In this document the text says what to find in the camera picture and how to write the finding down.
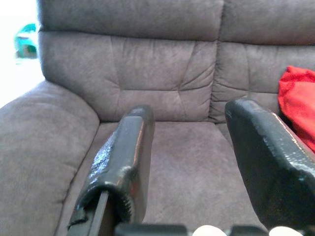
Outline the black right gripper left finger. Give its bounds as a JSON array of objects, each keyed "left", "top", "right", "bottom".
[{"left": 66, "top": 104, "right": 156, "bottom": 236}]

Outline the red pillow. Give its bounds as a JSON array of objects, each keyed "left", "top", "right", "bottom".
[{"left": 277, "top": 65, "right": 315, "bottom": 154}]

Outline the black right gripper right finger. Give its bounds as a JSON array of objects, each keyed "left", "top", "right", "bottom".
[{"left": 224, "top": 98, "right": 315, "bottom": 231}]

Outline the dark grey fabric sofa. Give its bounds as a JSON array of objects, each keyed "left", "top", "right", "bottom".
[{"left": 0, "top": 0, "right": 315, "bottom": 236}]

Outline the teal plastic object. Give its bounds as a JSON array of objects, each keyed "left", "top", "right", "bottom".
[{"left": 15, "top": 23, "right": 37, "bottom": 59}]

